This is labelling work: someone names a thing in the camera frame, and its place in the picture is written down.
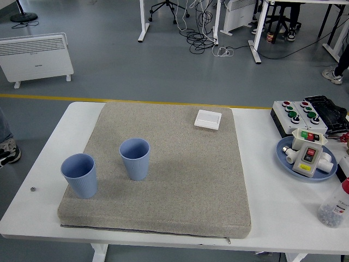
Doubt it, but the black office chair base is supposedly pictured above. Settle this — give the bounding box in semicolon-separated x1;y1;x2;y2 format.
148;0;190;25

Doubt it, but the black round stand base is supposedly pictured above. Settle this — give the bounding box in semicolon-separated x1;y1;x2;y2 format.
10;0;39;23

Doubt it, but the white table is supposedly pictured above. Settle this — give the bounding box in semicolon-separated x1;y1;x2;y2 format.
0;101;349;262

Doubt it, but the white fitting with metal end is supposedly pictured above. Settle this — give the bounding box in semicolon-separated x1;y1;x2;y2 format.
281;146;299;164

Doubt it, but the blue plate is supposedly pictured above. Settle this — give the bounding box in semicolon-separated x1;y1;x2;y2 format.
276;136;338;183

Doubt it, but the black stool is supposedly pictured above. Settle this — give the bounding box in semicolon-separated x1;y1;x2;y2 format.
266;0;290;44

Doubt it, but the white button control box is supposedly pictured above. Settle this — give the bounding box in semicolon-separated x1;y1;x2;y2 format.
273;100;309;132
291;100;329;134

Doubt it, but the beige red-black push-button switch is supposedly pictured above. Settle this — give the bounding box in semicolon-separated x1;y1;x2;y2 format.
292;143;324;177

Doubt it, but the small white panel heater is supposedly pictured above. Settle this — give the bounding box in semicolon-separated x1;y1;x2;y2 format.
219;0;258;37

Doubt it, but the white pipe tee fitting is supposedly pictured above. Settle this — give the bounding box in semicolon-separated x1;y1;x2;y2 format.
317;151;336;174

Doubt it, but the clear bottle with red cap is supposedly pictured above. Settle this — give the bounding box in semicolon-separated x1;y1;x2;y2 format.
317;177;349;229

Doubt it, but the black cable bundle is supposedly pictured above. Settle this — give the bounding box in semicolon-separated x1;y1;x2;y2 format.
178;0;219;55

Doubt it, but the grey-brown cushion mat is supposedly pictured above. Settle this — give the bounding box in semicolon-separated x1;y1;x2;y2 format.
57;101;252;239

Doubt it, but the white cable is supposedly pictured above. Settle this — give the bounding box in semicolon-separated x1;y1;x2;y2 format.
212;45;234;58

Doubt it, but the seated person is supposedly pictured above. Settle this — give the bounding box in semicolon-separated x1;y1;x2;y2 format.
250;0;302;42

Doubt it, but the cream green-red button switch box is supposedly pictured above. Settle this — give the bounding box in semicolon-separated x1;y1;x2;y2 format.
291;128;328;150

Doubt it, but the black plastic tray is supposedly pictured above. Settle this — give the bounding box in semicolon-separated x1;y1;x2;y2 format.
304;94;349;134

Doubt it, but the large white panel heater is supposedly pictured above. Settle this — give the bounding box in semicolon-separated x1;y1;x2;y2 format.
0;32;75;90

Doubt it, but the blue ribbed plastic cup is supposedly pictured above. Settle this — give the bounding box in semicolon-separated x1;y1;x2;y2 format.
119;138;151;181
60;153;98;200

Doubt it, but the white wall switch panel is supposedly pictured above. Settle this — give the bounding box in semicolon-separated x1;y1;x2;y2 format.
194;109;222;131

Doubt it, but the white desk leg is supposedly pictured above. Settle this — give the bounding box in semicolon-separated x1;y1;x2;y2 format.
137;0;150;43
247;0;270;64
213;0;222;46
322;0;349;63

